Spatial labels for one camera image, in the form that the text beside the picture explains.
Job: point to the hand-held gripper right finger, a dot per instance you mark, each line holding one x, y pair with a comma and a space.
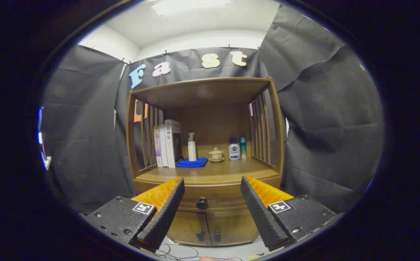
260, 217

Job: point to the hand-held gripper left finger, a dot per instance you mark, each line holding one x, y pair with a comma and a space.
166, 217

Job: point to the wooden cabinet door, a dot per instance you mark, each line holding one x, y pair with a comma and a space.
186, 226
233, 226

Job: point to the wooden cabinet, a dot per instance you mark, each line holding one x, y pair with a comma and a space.
210, 123

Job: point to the blue cloth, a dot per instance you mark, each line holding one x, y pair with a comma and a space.
191, 164

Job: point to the teal bottle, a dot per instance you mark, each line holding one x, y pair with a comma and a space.
243, 148

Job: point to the white lotion bottle blue cap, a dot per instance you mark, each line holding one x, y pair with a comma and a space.
234, 151

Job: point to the white pump bottle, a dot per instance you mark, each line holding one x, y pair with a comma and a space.
192, 150

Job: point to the grey book with portrait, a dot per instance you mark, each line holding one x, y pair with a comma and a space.
173, 145

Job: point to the lidded tea cup with saucer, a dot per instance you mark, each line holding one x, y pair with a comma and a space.
216, 156

